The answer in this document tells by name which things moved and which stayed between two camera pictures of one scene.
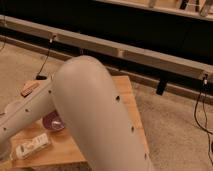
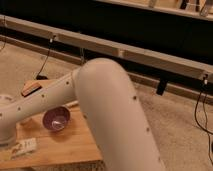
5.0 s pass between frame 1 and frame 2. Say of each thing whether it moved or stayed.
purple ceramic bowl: stayed
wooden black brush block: stayed
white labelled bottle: moved
